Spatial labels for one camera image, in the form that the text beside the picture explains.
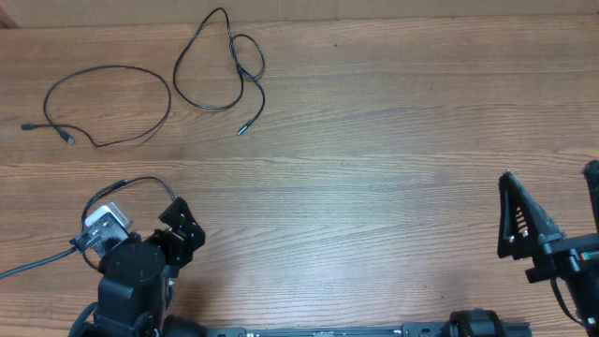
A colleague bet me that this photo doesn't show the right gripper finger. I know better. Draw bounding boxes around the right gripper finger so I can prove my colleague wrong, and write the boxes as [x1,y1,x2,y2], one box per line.
[497,171,564,260]
[582,159,599,231]

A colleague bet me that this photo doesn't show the black USB-C cable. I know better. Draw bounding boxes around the black USB-C cable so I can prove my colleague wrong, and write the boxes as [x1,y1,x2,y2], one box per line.
[20,64,172,148]

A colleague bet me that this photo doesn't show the black USB-A cable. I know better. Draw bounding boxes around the black USB-A cable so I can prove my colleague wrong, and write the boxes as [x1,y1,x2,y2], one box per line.
[172,7,267,137]

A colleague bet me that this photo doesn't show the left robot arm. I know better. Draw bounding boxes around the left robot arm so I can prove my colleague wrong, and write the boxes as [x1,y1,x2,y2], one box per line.
[69,197,206,336]

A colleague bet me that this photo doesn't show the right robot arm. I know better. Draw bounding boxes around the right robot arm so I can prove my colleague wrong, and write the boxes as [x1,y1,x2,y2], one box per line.
[497,171,598,336]

